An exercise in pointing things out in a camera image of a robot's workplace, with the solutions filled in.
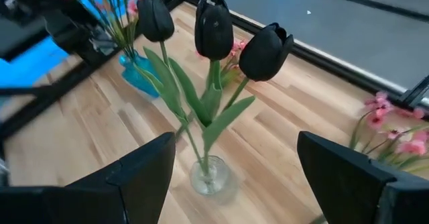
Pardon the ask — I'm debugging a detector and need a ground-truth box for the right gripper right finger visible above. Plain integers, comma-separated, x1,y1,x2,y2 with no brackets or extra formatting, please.
296,131,429,224

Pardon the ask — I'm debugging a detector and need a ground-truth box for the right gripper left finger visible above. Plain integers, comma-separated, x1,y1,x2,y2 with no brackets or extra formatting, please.
0,131,176,224

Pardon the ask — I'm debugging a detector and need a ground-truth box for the blue glass vase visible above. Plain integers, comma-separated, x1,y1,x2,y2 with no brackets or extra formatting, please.
119,51,162,99

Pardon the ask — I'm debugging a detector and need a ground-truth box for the black artificial tulip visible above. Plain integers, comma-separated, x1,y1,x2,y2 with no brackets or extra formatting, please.
167,0,235,178
200,22,295,178
136,0,210,178

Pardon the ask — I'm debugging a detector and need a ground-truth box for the clear glass vase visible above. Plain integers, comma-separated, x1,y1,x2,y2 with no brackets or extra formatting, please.
189,155,232,197

